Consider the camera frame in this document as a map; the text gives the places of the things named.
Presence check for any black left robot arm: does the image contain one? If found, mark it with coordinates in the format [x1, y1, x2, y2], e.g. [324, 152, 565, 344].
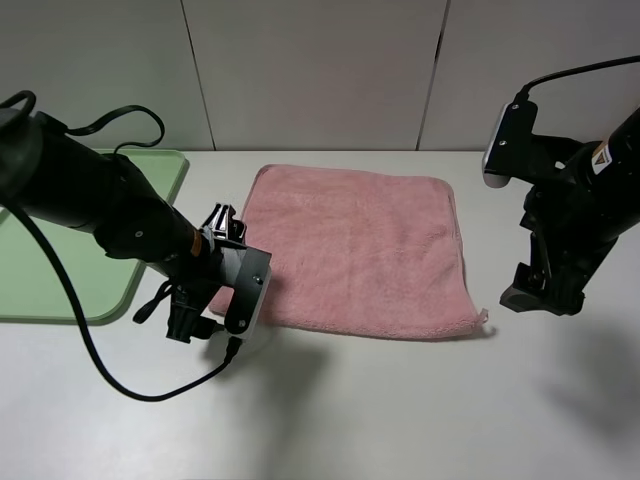
[1, 102, 246, 343]

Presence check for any black camera cable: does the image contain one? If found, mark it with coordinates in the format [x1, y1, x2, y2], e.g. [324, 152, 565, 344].
[517, 54, 640, 104]
[0, 90, 244, 403]

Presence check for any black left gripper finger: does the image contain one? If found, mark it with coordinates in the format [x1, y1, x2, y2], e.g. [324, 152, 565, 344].
[166, 286, 210, 343]
[202, 203, 247, 248]

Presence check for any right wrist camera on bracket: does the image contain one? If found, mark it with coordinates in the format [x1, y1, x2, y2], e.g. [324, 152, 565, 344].
[482, 99, 599, 189]

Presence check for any pink terry towel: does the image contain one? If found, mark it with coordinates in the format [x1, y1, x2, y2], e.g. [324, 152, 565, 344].
[207, 164, 490, 343]

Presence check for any green plastic tray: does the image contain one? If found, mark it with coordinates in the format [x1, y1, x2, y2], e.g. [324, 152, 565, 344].
[1, 149, 189, 326]

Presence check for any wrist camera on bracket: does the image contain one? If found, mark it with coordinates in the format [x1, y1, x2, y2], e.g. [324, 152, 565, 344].
[221, 247, 271, 340]
[482, 99, 599, 189]

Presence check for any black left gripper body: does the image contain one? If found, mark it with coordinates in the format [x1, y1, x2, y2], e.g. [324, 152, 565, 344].
[94, 154, 223, 299]

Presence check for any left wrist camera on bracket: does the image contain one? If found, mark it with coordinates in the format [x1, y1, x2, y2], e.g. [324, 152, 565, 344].
[221, 247, 271, 340]

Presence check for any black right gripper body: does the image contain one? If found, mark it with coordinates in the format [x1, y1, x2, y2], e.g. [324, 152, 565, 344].
[521, 144, 639, 287]

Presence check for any black left camera cable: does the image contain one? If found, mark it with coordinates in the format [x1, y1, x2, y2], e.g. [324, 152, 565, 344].
[0, 90, 244, 403]

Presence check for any black right camera cable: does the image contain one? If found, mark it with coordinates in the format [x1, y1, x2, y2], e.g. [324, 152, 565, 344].
[517, 54, 640, 104]

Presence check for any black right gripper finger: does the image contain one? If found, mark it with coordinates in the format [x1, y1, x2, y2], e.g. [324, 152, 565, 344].
[499, 263, 585, 316]

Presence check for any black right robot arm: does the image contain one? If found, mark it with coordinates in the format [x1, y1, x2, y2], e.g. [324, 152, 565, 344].
[500, 112, 639, 316]

